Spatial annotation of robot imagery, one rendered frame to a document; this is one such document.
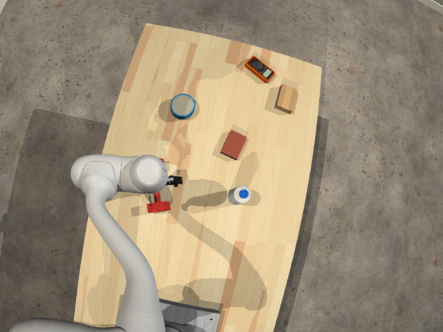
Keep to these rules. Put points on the reddish-brown rectangular block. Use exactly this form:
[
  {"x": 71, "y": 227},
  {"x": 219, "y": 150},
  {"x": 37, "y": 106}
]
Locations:
[{"x": 233, "y": 145}]

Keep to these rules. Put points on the small brown cardboard box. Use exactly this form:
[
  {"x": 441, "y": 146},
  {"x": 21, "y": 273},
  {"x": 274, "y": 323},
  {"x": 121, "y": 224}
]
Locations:
[{"x": 286, "y": 99}]

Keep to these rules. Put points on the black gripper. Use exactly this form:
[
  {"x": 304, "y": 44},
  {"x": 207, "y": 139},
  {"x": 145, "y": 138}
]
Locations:
[{"x": 175, "y": 180}]

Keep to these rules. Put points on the blue and grey round tin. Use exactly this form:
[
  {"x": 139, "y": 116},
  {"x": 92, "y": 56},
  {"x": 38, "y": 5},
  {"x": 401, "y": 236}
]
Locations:
[{"x": 182, "y": 105}]

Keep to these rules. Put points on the grey bottle with blue cap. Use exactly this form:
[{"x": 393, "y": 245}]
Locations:
[{"x": 240, "y": 194}]

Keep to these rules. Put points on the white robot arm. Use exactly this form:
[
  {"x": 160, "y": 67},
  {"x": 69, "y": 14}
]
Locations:
[{"x": 100, "y": 177}]

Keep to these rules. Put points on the red dumbbell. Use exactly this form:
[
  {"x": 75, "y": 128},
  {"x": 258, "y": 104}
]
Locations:
[{"x": 159, "y": 206}]

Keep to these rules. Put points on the orange digital multimeter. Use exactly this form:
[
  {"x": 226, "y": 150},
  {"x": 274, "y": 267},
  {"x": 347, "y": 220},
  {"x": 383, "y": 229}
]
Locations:
[{"x": 260, "y": 69}]

